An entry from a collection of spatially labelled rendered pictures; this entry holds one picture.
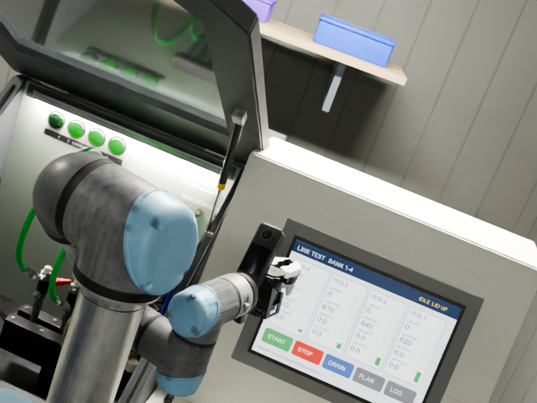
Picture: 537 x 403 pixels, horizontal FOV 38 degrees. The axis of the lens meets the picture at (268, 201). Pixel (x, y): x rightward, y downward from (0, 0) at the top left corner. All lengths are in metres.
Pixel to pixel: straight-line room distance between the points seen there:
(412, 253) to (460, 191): 2.17
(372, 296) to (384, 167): 2.13
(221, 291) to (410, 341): 0.65
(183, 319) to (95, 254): 0.31
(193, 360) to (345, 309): 0.59
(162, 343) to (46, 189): 0.41
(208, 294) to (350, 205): 0.62
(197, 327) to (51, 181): 0.36
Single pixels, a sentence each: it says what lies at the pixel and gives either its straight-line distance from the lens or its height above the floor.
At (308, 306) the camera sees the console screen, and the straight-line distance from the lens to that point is 1.78.
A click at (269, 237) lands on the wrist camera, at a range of 1.37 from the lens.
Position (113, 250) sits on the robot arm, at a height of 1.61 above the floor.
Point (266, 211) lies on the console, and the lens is 1.78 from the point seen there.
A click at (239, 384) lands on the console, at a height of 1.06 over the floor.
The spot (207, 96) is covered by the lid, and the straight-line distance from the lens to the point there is 1.69.
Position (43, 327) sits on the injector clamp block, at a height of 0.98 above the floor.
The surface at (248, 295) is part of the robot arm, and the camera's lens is 1.32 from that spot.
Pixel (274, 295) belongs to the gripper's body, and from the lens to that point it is 1.40.
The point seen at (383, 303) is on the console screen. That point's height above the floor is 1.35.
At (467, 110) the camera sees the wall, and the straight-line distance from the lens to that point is 3.84.
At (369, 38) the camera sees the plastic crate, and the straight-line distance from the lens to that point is 3.27.
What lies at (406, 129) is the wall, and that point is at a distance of 3.82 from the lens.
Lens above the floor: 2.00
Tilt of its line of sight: 18 degrees down
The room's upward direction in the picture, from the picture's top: 20 degrees clockwise
